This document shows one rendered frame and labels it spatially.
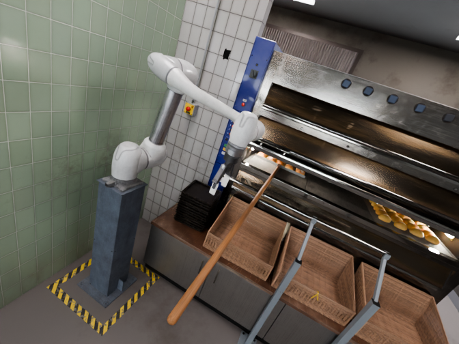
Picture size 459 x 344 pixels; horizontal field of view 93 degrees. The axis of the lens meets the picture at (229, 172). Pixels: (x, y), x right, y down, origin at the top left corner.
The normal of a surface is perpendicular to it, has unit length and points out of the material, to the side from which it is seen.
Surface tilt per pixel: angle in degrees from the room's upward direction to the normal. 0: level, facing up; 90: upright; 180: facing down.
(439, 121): 90
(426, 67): 90
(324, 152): 70
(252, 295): 90
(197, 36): 90
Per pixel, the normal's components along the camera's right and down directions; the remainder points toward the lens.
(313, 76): -0.36, 0.27
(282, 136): -0.23, -0.04
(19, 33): 0.88, 0.42
